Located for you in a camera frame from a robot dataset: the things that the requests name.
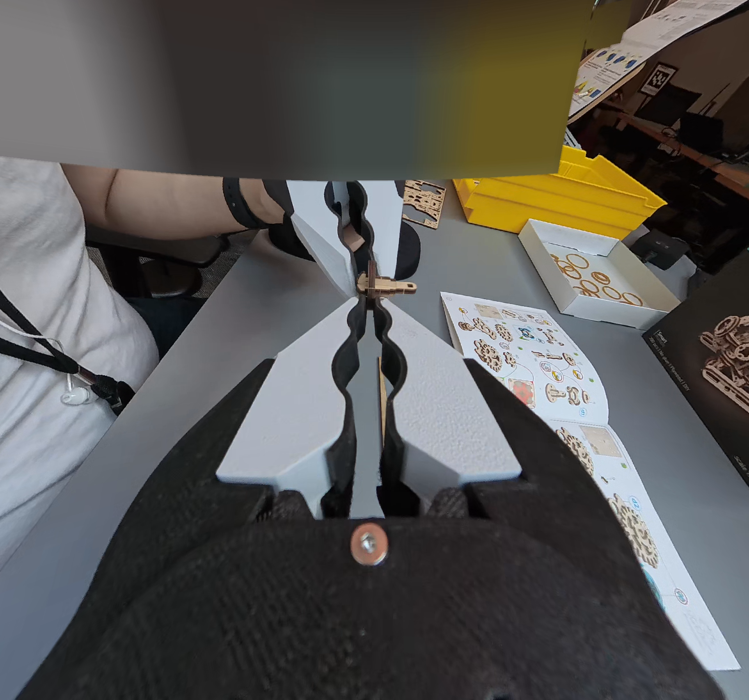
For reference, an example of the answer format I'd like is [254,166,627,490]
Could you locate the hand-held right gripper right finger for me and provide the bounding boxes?
[371,296,523,519]

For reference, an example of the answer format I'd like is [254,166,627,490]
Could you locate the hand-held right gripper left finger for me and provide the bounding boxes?
[215,297,368,519]

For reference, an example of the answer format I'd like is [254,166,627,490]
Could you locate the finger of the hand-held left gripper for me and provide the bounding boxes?
[345,179,405,303]
[286,179,362,301]

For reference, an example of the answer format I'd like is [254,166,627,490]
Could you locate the small wooden puzzle part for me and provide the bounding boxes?
[356,261,417,303]

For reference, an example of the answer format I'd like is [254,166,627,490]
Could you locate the person's left forearm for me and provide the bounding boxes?
[61,164,288,244]

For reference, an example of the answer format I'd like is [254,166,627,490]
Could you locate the grey desk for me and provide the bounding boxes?
[0,185,749,700]

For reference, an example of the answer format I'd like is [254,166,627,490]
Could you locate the black desk chair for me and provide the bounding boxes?
[87,226,230,298]

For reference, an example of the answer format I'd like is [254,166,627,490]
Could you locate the wooden puzzle sheet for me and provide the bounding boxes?
[403,179,447,231]

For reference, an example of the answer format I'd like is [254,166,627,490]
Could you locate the black wrist band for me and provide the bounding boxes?
[222,178,267,230]

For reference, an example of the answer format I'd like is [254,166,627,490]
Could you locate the illustrated instruction booklet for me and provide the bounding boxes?
[440,291,741,672]

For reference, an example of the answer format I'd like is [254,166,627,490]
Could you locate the person's dark trousers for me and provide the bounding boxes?
[126,296,207,361]

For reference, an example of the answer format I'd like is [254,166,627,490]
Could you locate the yellow plastic bin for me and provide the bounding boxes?
[453,144,668,235]

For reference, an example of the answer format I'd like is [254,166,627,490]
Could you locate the white cardboard box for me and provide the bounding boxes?
[518,219,682,331]

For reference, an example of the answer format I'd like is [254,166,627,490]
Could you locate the group of wooden rings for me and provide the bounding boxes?
[550,252,644,309]

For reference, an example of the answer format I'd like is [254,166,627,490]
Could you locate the black puzzle packaging box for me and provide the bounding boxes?
[642,255,749,487]

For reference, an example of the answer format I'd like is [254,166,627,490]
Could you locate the small black device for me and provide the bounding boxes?
[635,229,692,270]

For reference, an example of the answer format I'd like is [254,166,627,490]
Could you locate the black and white marker tag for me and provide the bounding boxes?
[639,62,678,96]

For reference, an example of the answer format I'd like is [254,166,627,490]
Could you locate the wooden background table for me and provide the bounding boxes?
[609,100,749,197]

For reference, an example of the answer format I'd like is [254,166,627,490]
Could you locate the printed paper sheet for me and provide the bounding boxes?
[566,0,749,121]

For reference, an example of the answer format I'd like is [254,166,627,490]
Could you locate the black lanyard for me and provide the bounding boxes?
[0,290,135,417]

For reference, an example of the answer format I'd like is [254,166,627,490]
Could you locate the white earbud cable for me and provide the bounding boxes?
[0,320,94,406]

